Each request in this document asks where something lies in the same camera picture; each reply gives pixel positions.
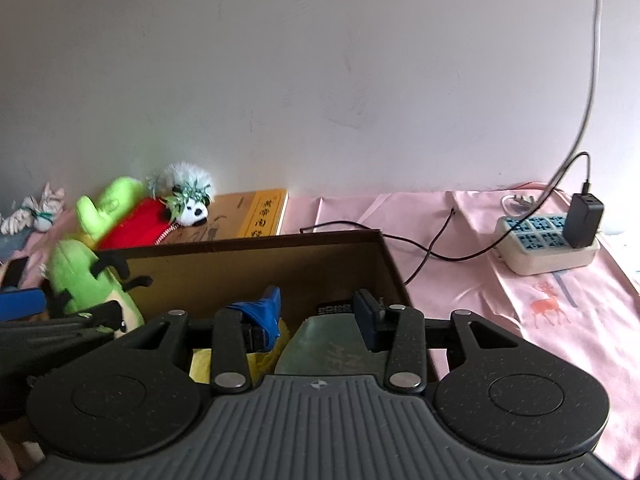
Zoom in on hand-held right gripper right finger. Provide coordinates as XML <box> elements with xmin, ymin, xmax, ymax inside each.
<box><xmin>354</xmin><ymin>288</ymin><xmax>538</xmax><ymax>393</ymax></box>

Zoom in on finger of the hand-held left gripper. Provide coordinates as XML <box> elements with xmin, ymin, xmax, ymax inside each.
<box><xmin>0</xmin><ymin>287</ymin><xmax>48</xmax><ymax>323</ymax></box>
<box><xmin>47</xmin><ymin>302</ymin><xmax>123</xmax><ymax>330</ymax></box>

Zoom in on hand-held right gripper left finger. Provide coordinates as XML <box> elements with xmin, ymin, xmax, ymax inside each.
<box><xmin>117</xmin><ymin>285</ymin><xmax>283</xmax><ymax>395</ymax></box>

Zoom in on brown cardboard box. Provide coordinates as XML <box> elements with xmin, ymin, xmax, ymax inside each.
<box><xmin>97</xmin><ymin>229</ymin><xmax>427</xmax><ymax>386</ymax></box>

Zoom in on yellow knit toy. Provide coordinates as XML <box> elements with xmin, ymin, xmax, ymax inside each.
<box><xmin>189</xmin><ymin>320</ymin><xmax>291</xmax><ymax>386</ymax></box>

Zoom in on red plush toy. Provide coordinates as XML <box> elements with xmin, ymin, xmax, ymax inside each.
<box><xmin>95</xmin><ymin>197</ymin><xmax>178</xmax><ymax>251</ymax></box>

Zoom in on yellow brown book box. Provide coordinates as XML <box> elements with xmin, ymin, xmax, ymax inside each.
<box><xmin>160</xmin><ymin>189</ymin><xmax>290</xmax><ymax>246</ymax></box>

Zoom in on lime green plush toy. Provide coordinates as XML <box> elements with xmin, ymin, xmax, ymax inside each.
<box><xmin>75</xmin><ymin>176</ymin><xmax>151</xmax><ymax>243</ymax></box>

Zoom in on panda plush toy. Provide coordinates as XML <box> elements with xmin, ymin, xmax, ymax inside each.
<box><xmin>147</xmin><ymin>161</ymin><xmax>216</xmax><ymax>228</ymax></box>

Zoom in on pink bedsheet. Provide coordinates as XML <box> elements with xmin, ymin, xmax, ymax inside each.
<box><xmin>0</xmin><ymin>182</ymin><xmax>640</xmax><ymax>391</ymax></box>

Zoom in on white power strip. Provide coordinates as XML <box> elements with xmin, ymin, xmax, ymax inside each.
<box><xmin>495</xmin><ymin>212</ymin><xmax>601</xmax><ymax>276</ymax></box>

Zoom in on black charger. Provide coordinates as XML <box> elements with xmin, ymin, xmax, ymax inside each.
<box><xmin>562</xmin><ymin>193</ymin><xmax>605</xmax><ymax>249</ymax></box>

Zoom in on black charger cable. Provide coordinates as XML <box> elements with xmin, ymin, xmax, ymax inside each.
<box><xmin>300</xmin><ymin>152</ymin><xmax>593</xmax><ymax>286</ymax></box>

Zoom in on white power cord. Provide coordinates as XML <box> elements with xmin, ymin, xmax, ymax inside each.
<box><xmin>502</xmin><ymin>0</ymin><xmax>603</xmax><ymax>211</ymax></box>

